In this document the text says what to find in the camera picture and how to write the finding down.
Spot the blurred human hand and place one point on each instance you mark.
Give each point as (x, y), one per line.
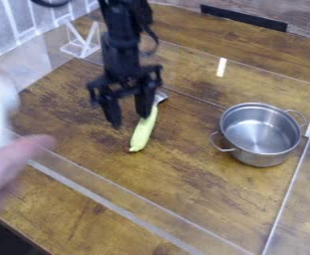
(15, 154)

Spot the black strip on table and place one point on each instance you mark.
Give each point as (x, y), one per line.
(244, 18)

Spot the clear acrylic triangle bracket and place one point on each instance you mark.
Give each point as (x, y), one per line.
(82, 47)

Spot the green handled metal spoon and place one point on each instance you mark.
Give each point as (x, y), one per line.
(146, 125)

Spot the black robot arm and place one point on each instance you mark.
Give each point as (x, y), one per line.
(127, 40)

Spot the small steel pot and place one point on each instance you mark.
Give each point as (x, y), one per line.
(259, 133)

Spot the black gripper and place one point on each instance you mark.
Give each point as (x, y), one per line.
(125, 78)

